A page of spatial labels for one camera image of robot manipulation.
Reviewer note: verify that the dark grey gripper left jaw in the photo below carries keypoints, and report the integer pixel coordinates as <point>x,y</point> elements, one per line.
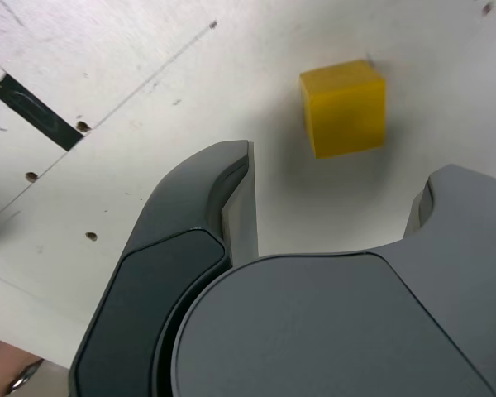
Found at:
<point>149,269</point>

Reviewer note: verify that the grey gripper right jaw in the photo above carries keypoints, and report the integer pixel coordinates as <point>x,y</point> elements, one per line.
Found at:
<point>335,331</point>

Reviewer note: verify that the yellow cube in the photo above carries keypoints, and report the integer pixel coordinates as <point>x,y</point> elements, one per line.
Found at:
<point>343,111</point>

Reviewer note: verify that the person's hand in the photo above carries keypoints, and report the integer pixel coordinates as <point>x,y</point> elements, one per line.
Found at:
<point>0,368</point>

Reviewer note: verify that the black tape strip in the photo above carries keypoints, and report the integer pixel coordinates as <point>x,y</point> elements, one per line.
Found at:
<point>37,111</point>

